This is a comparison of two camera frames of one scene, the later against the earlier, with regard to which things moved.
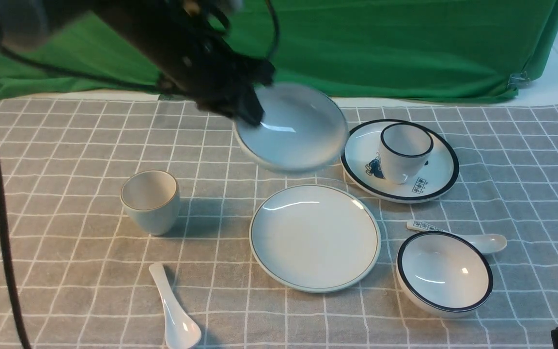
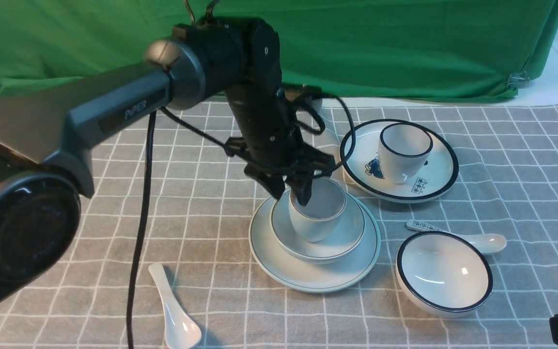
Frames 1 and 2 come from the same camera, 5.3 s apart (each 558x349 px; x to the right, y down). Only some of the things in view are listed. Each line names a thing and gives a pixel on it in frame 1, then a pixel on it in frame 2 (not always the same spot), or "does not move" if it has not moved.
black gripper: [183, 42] -> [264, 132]
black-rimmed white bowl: [441, 274] does not move
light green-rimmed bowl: [304, 128] -> [346, 238]
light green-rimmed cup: [152, 197] -> [319, 220]
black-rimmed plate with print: [361, 170] does not move
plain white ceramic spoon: [182, 330] does not move
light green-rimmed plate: [315, 238] does not move
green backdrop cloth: [415, 50] does not move
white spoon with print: [483, 243] does not move
